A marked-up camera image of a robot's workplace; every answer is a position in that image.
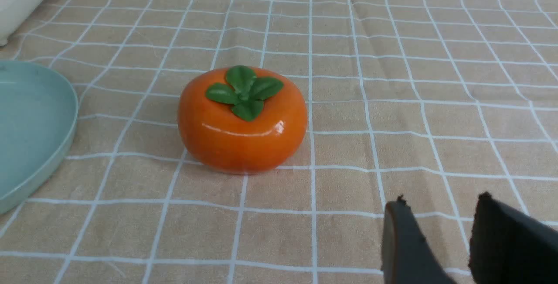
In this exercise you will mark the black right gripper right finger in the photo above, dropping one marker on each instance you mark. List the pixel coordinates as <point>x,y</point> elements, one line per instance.
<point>509,247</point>

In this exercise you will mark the beige checkered tablecloth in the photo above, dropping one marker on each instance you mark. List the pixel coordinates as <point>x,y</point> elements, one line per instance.
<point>435,100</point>

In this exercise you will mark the light green plate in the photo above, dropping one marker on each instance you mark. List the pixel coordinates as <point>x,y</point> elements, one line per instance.
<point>38,119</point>

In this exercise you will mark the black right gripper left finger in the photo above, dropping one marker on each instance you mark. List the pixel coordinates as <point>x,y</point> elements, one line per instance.
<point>406,256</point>

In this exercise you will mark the orange toy persimmon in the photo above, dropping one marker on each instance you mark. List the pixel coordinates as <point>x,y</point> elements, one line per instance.
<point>241,120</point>

